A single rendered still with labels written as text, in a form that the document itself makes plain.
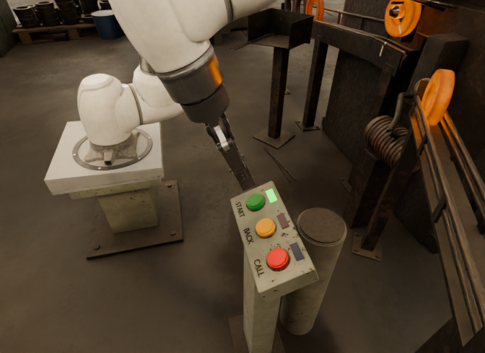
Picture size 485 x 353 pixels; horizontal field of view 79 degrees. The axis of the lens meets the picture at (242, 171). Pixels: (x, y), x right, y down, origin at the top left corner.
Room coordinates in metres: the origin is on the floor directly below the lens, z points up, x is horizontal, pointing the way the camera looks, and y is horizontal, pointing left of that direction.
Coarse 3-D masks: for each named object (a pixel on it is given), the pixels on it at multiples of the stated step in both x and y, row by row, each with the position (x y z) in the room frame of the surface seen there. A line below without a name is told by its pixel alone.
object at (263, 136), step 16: (256, 16) 1.69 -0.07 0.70; (272, 16) 1.79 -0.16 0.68; (288, 16) 1.72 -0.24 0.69; (304, 16) 1.66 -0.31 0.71; (256, 32) 1.69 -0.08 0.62; (272, 32) 1.78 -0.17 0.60; (288, 32) 1.71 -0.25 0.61; (304, 32) 1.57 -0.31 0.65; (288, 48) 1.47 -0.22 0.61; (272, 80) 1.61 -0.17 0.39; (272, 96) 1.60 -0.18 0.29; (272, 112) 1.60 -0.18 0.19; (272, 128) 1.59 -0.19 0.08; (272, 144) 1.52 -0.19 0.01
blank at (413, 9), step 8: (392, 0) 1.27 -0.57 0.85; (400, 0) 1.23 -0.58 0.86; (408, 0) 1.19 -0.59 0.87; (408, 8) 1.18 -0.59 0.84; (416, 8) 1.16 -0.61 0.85; (408, 16) 1.16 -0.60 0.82; (416, 16) 1.15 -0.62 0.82; (392, 24) 1.23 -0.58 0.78; (400, 24) 1.19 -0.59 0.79; (408, 24) 1.15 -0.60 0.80; (416, 24) 1.15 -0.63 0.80; (392, 32) 1.22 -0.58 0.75; (400, 32) 1.18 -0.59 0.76; (408, 32) 1.17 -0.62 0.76
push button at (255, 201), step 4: (252, 196) 0.47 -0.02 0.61; (256, 196) 0.46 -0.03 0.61; (260, 196) 0.46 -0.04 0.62; (248, 200) 0.46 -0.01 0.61; (252, 200) 0.46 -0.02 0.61; (256, 200) 0.45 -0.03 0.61; (260, 200) 0.45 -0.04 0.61; (248, 204) 0.45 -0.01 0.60; (252, 204) 0.44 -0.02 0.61; (256, 204) 0.44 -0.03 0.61; (260, 204) 0.44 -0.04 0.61; (252, 208) 0.44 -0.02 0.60; (256, 208) 0.44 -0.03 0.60
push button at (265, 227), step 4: (260, 220) 0.40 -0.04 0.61; (264, 220) 0.40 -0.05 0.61; (268, 220) 0.39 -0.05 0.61; (272, 220) 0.39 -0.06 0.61; (260, 224) 0.39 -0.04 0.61; (264, 224) 0.39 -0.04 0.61; (268, 224) 0.38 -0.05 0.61; (272, 224) 0.38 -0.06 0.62; (256, 228) 0.38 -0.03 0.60; (260, 228) 0.38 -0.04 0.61; (264, 228) 0.38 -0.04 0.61; (268, 228) 0.37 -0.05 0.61; (272, 228) 0.38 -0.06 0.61; (260, 232) 0.37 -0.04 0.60; (264, 232) 0.37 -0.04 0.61; (268, 232) 0.37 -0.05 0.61; (272, 232) 0.37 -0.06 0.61; (264, 236) 0.36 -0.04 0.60
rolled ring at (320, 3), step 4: (308, 0) 1.98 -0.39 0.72; (312, 0) 1.96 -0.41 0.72; (316, 0) 1.88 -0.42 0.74; (320, 0) 1.86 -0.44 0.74; (308, 4) 1.98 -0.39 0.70; (312, 4) 1.98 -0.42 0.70; (316, 4) 1.88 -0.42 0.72; (320, 4) 1.85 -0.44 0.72; (308, 8) 1.98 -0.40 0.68; (312, 8) 1.99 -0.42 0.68; (320, 8) 1.84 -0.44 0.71; (308, 12) 1.98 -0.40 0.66; (312, 12) 1.98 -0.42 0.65; (316, 12) 1.86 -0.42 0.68; (320, 12) 1.84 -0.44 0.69; (316, 16) 1.86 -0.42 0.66; (320, 16) 1.84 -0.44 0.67; (320, 20) 1.85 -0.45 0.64
